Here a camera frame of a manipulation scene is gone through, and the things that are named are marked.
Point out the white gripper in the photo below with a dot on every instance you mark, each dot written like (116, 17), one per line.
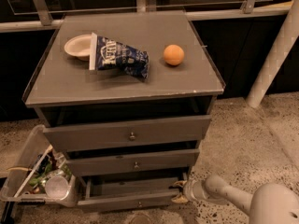
(190, 190)

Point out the grey bottom drawer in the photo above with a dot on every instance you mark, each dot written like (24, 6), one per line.
(134, 191)

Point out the grey drawer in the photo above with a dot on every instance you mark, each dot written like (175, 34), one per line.
(134, 191)
(127, 133)
(133, 162)

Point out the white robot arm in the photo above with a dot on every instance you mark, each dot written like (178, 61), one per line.
(270, 203)

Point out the grey top drawer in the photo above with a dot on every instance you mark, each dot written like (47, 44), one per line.
(127, 133)

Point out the grey middle drawer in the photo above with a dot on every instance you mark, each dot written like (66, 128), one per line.
(133, 162)

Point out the grey drawer cabinet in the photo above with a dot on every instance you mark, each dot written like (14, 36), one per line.
(64, 92)

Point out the white plastic cup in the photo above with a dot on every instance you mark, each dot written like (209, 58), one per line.
(56, 187)

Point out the orange fruit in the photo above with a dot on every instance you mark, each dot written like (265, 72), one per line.
(173, 55)

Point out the clear plastic bin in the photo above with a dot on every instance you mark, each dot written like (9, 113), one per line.
(38, 162)

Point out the blue chip bag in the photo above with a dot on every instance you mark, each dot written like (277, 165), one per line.
(106, 53)

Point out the white paper bowl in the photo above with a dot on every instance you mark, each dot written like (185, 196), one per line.
(79, 47)

